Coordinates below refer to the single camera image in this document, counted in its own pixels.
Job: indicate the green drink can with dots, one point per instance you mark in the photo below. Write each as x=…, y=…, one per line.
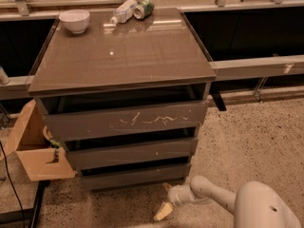
x=144, y=9

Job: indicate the black table leg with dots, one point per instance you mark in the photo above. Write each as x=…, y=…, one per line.
x=35, y=211

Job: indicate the white ceramic bowl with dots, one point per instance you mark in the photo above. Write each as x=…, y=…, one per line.
x=75, y=20

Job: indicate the brown cardboard box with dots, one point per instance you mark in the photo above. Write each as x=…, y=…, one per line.
x=40, y=161

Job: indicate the grey middle drawer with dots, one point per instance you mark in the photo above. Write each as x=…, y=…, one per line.
x=91, y=157

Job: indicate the grey bottom drawer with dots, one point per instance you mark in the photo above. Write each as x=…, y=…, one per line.
x=167, y=173

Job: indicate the clear plastic bottle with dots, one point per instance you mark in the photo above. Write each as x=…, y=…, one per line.
x=124, y=12

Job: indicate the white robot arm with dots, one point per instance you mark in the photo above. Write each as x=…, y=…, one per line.
x=254, y=205

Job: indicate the metal railing frame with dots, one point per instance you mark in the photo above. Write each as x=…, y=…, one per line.
x=225, y=69

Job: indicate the scratched grey top drawer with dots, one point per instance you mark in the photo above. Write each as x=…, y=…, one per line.
x=123, y=121

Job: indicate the grey drawer cabinet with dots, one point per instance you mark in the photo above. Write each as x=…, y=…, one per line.
x=160, y=55

